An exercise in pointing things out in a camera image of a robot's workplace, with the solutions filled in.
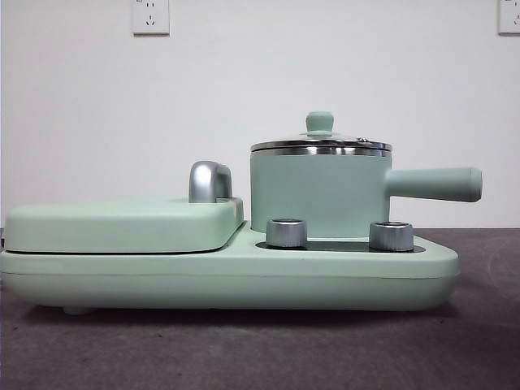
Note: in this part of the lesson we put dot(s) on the glass lid with green knob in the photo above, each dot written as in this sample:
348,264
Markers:
319,122

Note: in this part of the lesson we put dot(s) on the silver control dial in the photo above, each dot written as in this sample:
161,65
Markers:
286,234
391,237

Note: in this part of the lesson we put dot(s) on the mint green cooker base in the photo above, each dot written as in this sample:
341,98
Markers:
203,280

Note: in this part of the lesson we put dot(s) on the white wall socket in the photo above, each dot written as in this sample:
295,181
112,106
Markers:
510,18
150,18

